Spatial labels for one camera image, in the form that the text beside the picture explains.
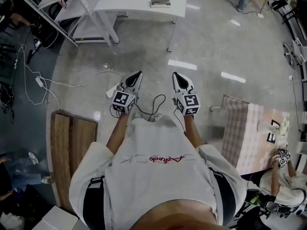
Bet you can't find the black cable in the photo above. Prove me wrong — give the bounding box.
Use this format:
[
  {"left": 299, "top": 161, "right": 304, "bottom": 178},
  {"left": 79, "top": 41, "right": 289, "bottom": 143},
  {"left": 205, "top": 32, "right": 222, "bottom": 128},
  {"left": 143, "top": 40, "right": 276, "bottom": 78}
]
[{"left": 109, "top": 94, "right": 166, "bottom": 122}]

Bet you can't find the brown wooden board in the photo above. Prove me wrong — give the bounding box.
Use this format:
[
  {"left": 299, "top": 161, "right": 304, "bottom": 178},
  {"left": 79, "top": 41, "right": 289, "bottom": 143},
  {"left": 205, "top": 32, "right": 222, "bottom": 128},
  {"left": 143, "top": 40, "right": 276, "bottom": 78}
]
[{"left": 50, "top": 111, "right": 98, "bottom": 213}]

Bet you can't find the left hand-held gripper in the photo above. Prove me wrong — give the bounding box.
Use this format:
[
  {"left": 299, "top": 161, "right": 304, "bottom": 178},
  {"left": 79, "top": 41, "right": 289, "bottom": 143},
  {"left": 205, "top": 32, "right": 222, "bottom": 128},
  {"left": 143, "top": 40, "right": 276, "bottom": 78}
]
[{"left": 111, "top": 70, "right": 143, "bottom": 115}]

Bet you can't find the white flower bouquet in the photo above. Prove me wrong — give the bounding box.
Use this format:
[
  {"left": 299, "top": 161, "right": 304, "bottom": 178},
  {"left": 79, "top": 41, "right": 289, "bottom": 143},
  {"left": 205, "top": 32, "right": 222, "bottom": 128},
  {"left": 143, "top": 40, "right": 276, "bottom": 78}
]
[{"left": 258, "top": 116, "right": 290, "bottom": 138}]

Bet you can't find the beige glasses case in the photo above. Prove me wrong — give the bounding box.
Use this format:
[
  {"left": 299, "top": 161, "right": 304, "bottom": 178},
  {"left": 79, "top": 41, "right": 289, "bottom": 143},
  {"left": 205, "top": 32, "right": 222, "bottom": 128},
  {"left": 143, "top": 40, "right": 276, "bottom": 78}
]
[{"left": 150, "top": 0, "right": 172, "bottom": 9}]

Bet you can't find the thick white cable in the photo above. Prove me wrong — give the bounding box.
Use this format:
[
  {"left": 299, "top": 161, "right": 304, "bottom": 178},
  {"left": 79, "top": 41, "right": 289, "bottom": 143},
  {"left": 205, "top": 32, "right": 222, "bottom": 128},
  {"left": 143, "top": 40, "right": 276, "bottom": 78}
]
[{"left": 42, "top": 70, "right": 124, "bottom": 88}]

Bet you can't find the white power strip with cable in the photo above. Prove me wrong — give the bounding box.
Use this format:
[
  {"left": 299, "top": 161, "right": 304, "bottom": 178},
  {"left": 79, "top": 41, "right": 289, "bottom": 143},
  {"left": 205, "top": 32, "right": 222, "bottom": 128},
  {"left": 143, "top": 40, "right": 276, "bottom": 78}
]
[{"left": 14, "top": 44, "right": 60, "bottom": 112}]

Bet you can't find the person's left forearm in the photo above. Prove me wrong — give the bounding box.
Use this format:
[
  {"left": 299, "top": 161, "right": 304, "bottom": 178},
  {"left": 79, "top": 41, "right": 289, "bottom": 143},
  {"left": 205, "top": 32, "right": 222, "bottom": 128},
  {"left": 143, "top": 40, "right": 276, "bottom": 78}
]
[{"left": 105, "top": 111, "right": 132, "bottom": 157}]

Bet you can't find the white perforated metal shelf rack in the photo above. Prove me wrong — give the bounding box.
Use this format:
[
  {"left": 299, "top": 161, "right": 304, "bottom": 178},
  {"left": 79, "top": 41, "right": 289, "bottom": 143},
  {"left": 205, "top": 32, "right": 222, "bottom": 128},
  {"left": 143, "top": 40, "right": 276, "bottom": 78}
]
[{"left": 0, "top": 0, "right": 120, "bottom": 47}]

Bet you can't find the patterned cardboard box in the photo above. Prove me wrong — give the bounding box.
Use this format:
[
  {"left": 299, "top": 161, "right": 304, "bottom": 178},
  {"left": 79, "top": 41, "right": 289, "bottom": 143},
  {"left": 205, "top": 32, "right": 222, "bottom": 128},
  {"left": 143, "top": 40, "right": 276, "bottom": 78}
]
[{"left": 222, "top": 94, "right": 291, "bottom": 174}]

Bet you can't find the black shoulder strap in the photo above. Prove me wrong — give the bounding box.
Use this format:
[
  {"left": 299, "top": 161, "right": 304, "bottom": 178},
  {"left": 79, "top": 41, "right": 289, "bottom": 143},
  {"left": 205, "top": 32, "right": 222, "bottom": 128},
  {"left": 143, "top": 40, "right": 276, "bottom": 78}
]
[
  {"left": 210, "top": 168, "right": 240, "bottom": 225},
  {"left": 83, "top": 175, "right": 106, "bottom": 230}
]

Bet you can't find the black picture frame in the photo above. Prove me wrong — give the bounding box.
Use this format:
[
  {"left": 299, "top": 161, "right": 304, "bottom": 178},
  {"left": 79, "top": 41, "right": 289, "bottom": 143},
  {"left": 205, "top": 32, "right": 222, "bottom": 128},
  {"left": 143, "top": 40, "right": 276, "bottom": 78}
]
[{"left": 267, "top": 119, "right": 281, "bottom": 144}]

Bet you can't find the white office chair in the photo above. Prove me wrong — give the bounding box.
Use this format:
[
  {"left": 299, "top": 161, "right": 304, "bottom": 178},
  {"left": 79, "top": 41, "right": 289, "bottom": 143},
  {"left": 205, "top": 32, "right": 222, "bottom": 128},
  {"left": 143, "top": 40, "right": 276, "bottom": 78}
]
[{"left": 283, "top": 37, "right": 307, "bottom": 67}]

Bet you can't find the person's right forearm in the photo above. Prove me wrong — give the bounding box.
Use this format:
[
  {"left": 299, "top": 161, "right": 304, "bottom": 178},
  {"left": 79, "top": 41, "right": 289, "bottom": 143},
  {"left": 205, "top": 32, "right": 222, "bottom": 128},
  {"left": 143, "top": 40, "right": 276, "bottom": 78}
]
[{"left": 183, "top": 115, "right": 204, "bottom": 150}]

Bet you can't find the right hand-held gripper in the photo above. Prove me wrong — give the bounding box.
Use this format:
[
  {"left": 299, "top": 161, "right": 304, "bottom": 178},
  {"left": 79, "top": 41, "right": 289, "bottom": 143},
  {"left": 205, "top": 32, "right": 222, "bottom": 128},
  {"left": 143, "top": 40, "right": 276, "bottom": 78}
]
[{"left": 172, "top": 72, "right": 201, "bottom": 116}]

